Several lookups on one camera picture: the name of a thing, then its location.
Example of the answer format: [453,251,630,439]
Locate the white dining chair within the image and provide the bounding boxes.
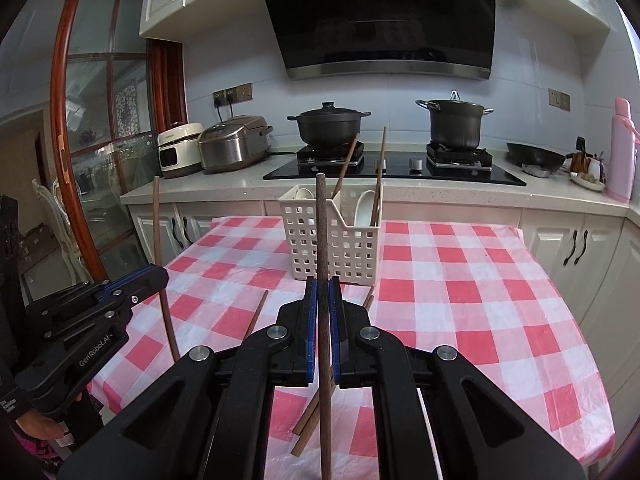
[32,177,93,286]

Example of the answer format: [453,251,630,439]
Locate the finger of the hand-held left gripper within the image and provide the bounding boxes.
[106,267,158,296]
[107,265,169,311]

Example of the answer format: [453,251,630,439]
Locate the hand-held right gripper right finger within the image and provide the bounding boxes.
[328,275,588,480]

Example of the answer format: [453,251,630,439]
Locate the white countertop cooking appliance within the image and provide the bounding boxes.
[156,122,205,180]

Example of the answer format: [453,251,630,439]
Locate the black range hood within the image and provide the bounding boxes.
[251,0,497,81]

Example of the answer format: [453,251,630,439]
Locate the person's left hand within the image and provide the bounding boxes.
[14,392,83,443]

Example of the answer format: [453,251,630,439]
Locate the dark sauce bottle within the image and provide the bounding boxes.
[572,136,590,176]

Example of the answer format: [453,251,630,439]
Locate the white plastic utensil basket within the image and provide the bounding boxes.
[278,185,383,283]

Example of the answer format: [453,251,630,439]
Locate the small white dish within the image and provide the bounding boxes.
[570,172,607,192]

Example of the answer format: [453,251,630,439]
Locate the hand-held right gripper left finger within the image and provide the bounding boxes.
[57,276,321,480]

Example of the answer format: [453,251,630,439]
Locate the red white checkered tablecloth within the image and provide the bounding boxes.
[87,216,616,480]

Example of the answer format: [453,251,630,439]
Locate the red wooden glass door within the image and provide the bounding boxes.
[50,0,186,286]

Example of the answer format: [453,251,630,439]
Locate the pink floral pants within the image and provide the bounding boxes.
[15,432,66,480]

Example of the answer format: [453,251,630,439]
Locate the black wok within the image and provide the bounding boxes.
[506,142,568,171]

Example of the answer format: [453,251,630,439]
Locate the triple wall socket panel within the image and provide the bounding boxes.
[212,82,254,107]

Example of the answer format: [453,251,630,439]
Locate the silver rice cooker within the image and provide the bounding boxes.
[196,115,274,175]

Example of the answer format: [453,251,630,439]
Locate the black casserole pot with lid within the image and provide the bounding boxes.
[287,101,372,147]

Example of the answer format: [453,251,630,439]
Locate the pink thermos flask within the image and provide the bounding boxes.
[604,97,640,204]

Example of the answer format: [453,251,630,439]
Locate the black glass gas stove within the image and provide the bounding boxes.
[262,141,528,187]

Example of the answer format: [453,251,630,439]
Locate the dark stockpot with glass lid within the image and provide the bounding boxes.
[415,90,495,150]

